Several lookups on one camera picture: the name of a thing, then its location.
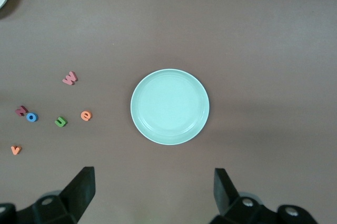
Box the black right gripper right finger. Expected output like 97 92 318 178
209 168 319 224

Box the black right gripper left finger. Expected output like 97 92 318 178
0 166 95 224

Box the green letter u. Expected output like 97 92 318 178
54 116 68 128

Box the orange letter e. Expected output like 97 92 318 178
80 110 93 122

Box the pink letter w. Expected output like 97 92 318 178
62 70 79 86

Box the pale green plate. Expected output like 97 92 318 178
130 68 211 146

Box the brown table cover sheet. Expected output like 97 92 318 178
0 0 337 224

